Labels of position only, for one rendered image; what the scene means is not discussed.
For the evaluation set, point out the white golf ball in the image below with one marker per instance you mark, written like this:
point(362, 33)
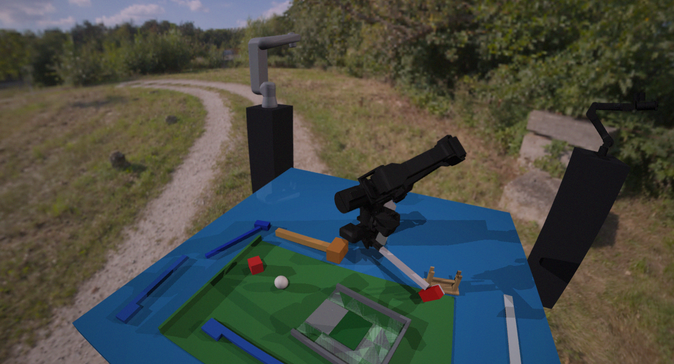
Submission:
point(281, 282)

